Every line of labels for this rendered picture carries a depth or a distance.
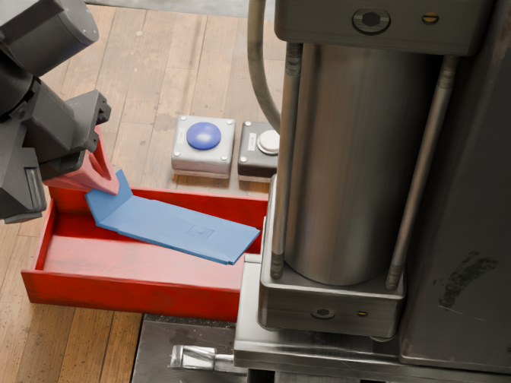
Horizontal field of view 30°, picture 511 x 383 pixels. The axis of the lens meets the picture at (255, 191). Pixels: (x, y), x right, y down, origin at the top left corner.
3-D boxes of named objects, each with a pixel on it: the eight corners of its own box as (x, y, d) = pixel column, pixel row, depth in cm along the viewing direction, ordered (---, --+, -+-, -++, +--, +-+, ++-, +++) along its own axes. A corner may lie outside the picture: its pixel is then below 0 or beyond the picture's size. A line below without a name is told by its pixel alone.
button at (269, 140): (260, 140, 111) (261, 128, 110) (284, 141, 111) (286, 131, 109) (258, 159, 109) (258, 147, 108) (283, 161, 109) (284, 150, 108)
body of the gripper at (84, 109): (99, 155, 83) (44, 103, 78) (11, 184, 88) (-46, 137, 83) (112, 99, 87) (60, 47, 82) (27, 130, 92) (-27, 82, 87)
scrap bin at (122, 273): (55, 210, 106) (46, 177, 102) (277, 231, 106) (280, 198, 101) (29, 303, 99) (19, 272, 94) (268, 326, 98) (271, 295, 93)
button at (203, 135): (188, 130, 112) (188, 118, 110) (223, 133, 112) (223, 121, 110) (184, 156, 109) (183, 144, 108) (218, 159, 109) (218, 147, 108)
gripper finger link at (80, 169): (130, 213, 90) (67, 156, 83) (71, 229, 93) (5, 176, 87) (141, 156, 94) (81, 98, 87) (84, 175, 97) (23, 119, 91)
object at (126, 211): (117, 194, 96) (119, 167, 95) (259, 233, 92) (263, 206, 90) (82, 222, 90) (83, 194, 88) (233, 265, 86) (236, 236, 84)
